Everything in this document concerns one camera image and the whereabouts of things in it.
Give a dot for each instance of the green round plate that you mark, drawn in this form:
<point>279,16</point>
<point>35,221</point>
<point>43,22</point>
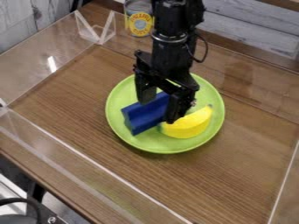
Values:
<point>152,141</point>

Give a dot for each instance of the yellow toy banana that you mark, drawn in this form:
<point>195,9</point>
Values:
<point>190,125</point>

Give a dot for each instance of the black metal table bracket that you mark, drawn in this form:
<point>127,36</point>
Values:
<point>48,216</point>

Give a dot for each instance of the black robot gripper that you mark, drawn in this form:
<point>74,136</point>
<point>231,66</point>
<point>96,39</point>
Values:
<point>164,67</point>

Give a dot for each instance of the blue foam block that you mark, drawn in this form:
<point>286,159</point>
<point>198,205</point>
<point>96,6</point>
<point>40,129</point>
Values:
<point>142,117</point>

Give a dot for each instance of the clear acrylic tray wall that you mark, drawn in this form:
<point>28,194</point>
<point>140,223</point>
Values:
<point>94,190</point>

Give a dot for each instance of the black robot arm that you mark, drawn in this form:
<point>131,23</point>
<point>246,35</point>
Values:
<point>175,18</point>

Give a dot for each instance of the clear acrylic corner bracket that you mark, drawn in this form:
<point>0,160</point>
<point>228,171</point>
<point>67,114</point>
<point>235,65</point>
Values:
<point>95,33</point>

